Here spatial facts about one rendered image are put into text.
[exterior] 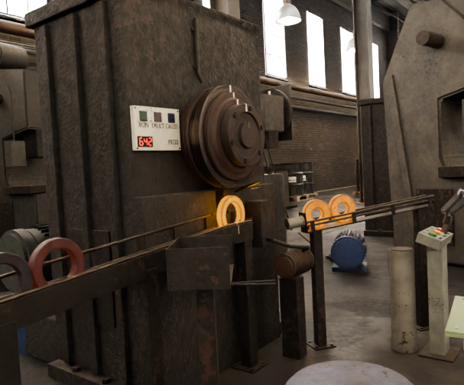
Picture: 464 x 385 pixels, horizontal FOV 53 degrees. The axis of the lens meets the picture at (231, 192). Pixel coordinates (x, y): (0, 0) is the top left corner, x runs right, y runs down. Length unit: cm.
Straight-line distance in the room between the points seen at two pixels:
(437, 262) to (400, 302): 27
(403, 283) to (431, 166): 220
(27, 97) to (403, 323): 495
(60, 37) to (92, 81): 31
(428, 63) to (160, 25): 298
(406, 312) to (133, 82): 169
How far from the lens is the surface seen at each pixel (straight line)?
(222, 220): 212
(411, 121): 464
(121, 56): 198
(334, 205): 253
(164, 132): 203
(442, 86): 452
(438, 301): 252
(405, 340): 258
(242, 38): 261
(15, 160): 602
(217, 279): 152
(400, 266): 248
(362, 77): 1114
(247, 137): 210
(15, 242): 292
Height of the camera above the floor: 97
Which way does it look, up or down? 3 degrees down
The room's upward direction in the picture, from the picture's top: 3 degrees counter-clockwise
